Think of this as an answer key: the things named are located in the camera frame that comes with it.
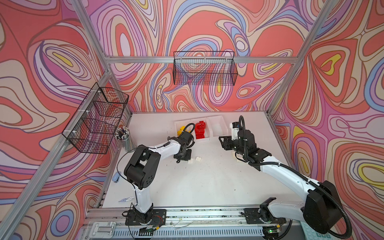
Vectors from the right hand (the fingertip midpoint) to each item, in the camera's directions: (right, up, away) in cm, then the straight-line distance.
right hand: (223, 140), depth 83 cm
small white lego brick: (-14, -13, +10) cm, 21 cm away
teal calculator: (+37, -42, -16) cm, 58 cm away
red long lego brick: (-12, +2, +18) cm, 22 cm away
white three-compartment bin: (-1, +8, +25) cm, 27 cm away
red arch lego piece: (-12, +6, +20) cm, 24 cm away
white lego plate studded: (-18, -13, +8) cm, 24 cm away
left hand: (-20, -11, +12) cm, 26 cm away
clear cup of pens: (-59, +4, +3) cm, 59 cm away
